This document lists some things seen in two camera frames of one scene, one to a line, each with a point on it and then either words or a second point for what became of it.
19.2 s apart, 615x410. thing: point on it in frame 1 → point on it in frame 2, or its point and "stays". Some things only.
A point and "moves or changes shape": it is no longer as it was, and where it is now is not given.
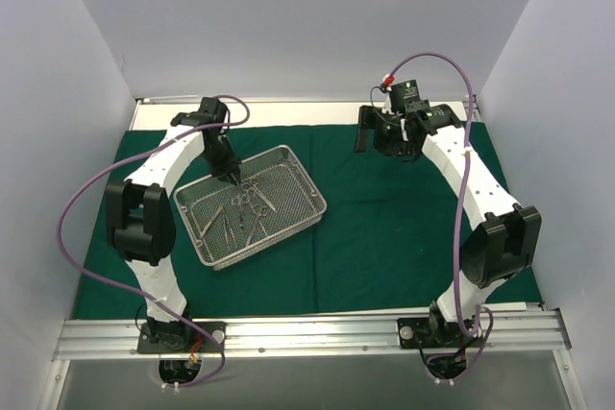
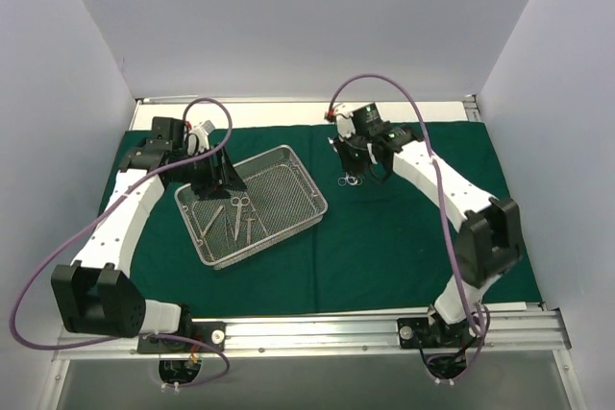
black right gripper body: [376, 129] → [348, 160]
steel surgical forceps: [245, 199] moves or changes shape
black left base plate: [182, 337] stays
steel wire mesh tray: [274, 199] stays
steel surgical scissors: [253, 182] → [351, 180]
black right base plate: [427, 332] stays
